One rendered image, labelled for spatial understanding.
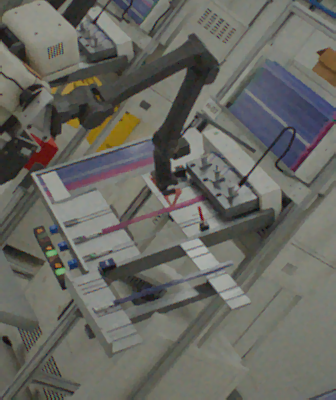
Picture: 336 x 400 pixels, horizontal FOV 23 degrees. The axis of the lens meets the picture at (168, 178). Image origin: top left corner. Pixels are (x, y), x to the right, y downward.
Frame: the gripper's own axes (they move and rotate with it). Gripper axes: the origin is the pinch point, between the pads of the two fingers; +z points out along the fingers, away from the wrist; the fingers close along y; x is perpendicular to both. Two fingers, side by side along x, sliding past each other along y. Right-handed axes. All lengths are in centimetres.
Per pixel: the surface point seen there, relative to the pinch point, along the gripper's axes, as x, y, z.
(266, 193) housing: -34.5, -7.5, 6.8
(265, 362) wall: -66, 64, 186
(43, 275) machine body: 42, 53, 61
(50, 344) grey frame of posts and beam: 53, -15, 32
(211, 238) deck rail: -11.0, -10.1, 15.7
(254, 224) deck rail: -28.0, -9.9, 16.6
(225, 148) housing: -34.8, 25.8, 7.0
